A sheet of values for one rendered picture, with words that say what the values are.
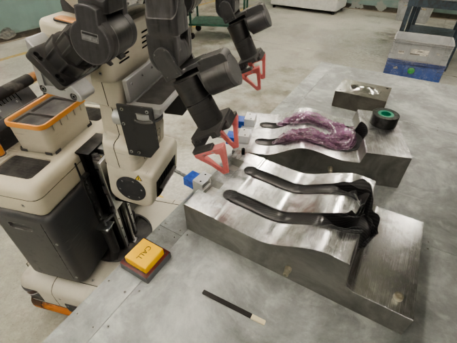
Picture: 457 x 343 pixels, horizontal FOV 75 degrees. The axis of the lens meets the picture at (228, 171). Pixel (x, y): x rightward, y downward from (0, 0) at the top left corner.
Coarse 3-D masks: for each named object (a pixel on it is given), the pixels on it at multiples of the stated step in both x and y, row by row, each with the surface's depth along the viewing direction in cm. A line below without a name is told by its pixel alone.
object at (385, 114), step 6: (378, 108) 94; (384, 108) 94; (372, 114) 93; (378, 114) 91; (384, 114) 94; (390, 114) 92; (396, 114) 91; (372, 120) 93; (378, 120) 91; (384, 120) 89; (390, 120) 89; (396, 120) 90; (378, 126) 91; (384, 126) 90; (390, 126) 90
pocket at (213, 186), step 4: (212, 180) 77; (208, 184) 77; (212, 184) 78; (216, 184) 77; (220, 184) 76; (204, 188) 76; (208, 188) 77; (212, 188) 78; (216, 188) 77; (204, 192) 76; (208, 192) 76; (212, 192) 76
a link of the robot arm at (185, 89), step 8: (192, 72) 55; (176, 80) 56; (184, 80) 54; (192, 80) 54; (200, 80) 56; (176, 88) 56; (184, 88) 55; (192, 88) 55; (200, 88) 56; (184, 96) 56; (192, 96) 56; (200, 96) 56; (184, 104) 58; (192, 104) 57
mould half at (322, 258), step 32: (256, 160) 82; (256, 192) 73; (288, 192) 73; (192, 224) 72; (224, 224) 65; (256, 224) 66; (288, 224) 64; (384, 224) 69; (416, 224) 69; (256, 256) 66; (288, 256) 60; (320, 256) 55; (352, 256) 54; (384, 256) 62; (416, 256) 62; (320, 288) 60; (352, 288) 56; (384, 288) 56; (416, 288) 56; (384, 320) 56
